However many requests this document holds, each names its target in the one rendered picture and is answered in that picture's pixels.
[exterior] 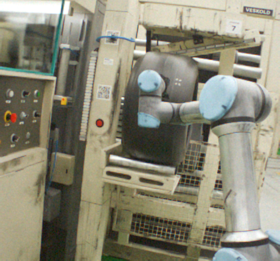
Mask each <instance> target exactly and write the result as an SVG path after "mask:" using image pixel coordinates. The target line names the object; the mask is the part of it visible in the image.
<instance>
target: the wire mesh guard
mask: <svg viewBox="0 0 280 261"><path fill-rule="evenodd" d="M189 143H190V144H196V146H197V144H200V145H201V147H202V145H205V146H211V147H215V149H216V147H217V148H219V145H218V144H212V143H207V142H201V141H196V140H190V142H189ZM253 152H254V154H257V155H258V154H260V155H263V157H262V162H261V166H260V171H259V178H258V182H257V194H258V193H259V187H260V184H261V177H262V174H263V168H264V163H265V160H266V154H267V152H261V151H258V150H253ZM258 162H260V161H258ZM120 188H121V186H120V185H117V196H116V204H115V209H114V217H113V220H114V221H113V225H112V230H115V231H118V232H122V233H126V234H131V235H138V236H141V237H146V238H149V239H156V240H161V241H164V242H171V243H174V244H181V245H186V246H192V247H196V248H202V249H208V250H213V251H218V250H220V249H219V247H220V246H219V245H218V246H219V247H218V248H216V247H210V246H206V245H205V246H204V245H201V244H200V245H199V244H197V243H198V242H196V244H192V243H189V242H188V241H189V240H187V242H183V240H184V236H185V235H183V239H182V241H179V240H171V239H167V238H166V236H164V237H165V238H161V237H157V236H153V234H152V235H146V234H141V233H139V232H135V230H134V232H133V231H131V230H132V229H130V230H126V229H127V228H125V230H124V229H122V228H124V227H122V226H121V229H116V228H115V226H116V218H117V212H118V206H120V208H121V207H123V206H121V205H118V204H119V198H121V200H122V197H119V196H120ZM120 203H123V202H121V201H120ZM119 211H122V210H120V209H119ZM172 238H173V237H172ZM174 239H176V238H174ZM214 242H216V240H215V241H214ZM214 246H216V245H215V243H214Z"/></svg>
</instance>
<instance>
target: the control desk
mask: <svg viewBox="0 0 280 261"><path fill-rule="evenodd" d="M55 86H56V77H53V76H47V75H39V74H31V73H29V74H28V73H23V72H13V71H6V70H0V261H39V258H40V253H41V251H40V248H41V235H42V225H43V206H44V193H45V190H44V187H45V182H46V178H45V176H46V167H47V165H46V162H47V156H48V149H47V148H48V144H49V133H50V128H51V117H52V111H53V102H54V92H55Z"/></svg>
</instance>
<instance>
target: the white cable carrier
mask: <svg viewBox="0 0 280 261"><path fill-rule="evenodd" d="M91 56H92V55H91ZM91 59H92V60H90V62H92V63H90V64H89V65H90V66H89V68H90V69H89V71H90V72H88V75H87V76H88V78H87V80H88V81H87V83H88V84H86V86H88V87H86V89H88V90H86V93H85V97H84V98H85V100H84V101H86V102H84V104H86V105H84V108H83V112H82V113H84V114H83V115H82V116H84V117H82V119H84V120H82V123H81V125H82V126H81V128H83V129H81V132H80V134H81V135H82V136H86V137H87V136H88V126H89V113H90V110H91V108H90V107H91V102H92V97H93V91H92V90H93V87H94V78H95V76H94V75H95V73H96V64H97V63H98V62H97V60H98V56H92V57H91ZM85 107H86V108H85ZM82 131H83V132H82Z"/></svg>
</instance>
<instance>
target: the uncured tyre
mask: <svg viewBox="0 0 280 261"><path fill-rule="evenodd" d="M144 67H145V68H144ZM147 68H149V69H147ZM154 69H157V70H154ZM145 70H153V71H156V72H157V73H158V74H162V75H163V76H164V77H168V78H169V79H170V83H169V85H168V87H167V94H169V95H170V99H162V102H168V103H174V104H182V103H186V102H194V101H197V97H198V65H197V64H196V62H195V61H194V60H193V59H192V58H191V57H189V56H187V55H181V54H171V53H165V52H156V51H150V52H147V53H145V54H144V55H143V56H141V57H140V58H139V59H138V60H137V61H136V63H135V64H134V66H133V68H132V71H131V73H130V76H129V80H128V83H127V88H126V93H125V98H124V105H123V111H122V143H123V146H124V149H125V150H126V152H127V153H128V154H129V156H130V157H131V158H133V159H139V160H146V161H150V162H157V163H160V164H167V165H173V166H177V165H178V164H180V163H181V162H183V161H184V158H185V156H186V152H187V151H188V147H189V142H190V138H191V132H192V128H193V123H191V124H189V125H184V126H183V125H179V124H167V123H161V126H159V128H157V129H155V128H146V127H140V126H139V125H138V107H139V85H138V77H139V75H140V73H142V72H143V71H145ZM158 70H159V71H158ZM176 78H179V79H182V84H181V87H179V86H175V85H174V83H175V80H176Z"/></svg>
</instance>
